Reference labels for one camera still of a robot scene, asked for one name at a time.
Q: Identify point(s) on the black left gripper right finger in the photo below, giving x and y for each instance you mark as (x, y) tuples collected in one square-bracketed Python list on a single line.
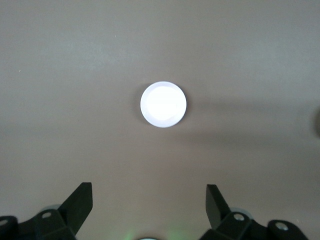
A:
[(215, 207)]

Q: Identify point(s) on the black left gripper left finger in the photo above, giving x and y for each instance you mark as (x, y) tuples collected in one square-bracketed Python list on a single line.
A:
[(75, 207)]

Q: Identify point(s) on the pink bowl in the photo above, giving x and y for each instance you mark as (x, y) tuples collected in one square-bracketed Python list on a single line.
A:
[(163, 104)]

